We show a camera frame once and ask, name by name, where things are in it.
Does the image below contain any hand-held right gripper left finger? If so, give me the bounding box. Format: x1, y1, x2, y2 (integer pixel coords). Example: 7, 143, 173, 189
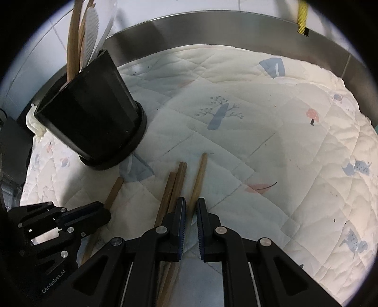
56, 197, 187, 307

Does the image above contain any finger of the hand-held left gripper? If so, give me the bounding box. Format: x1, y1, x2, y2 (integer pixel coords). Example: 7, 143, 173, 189
69, 209, 111, 236
60, 201, 102, 222

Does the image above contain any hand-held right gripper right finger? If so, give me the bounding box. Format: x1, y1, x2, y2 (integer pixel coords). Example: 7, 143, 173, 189
196, 197, 340, 307

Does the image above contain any black utensil holder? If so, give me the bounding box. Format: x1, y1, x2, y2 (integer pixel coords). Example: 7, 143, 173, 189
33, 49, 147, 171

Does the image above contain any translucent plastic spoon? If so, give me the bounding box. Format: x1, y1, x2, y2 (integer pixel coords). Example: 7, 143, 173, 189
93, 0, 119, 58

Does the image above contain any dark box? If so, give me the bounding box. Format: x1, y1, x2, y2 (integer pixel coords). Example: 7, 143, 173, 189
0, 103, 37, 213

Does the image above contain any printed white quilted mat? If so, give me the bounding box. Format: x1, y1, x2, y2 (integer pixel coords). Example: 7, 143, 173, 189
19, 44, 374, 307

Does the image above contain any white slotted plastic spatula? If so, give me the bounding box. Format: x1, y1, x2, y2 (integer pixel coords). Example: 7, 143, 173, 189
79, 3, 101, 68

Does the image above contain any yellow corrugated hose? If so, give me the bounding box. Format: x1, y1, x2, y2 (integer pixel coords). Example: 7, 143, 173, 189
297, 0, 309, 36

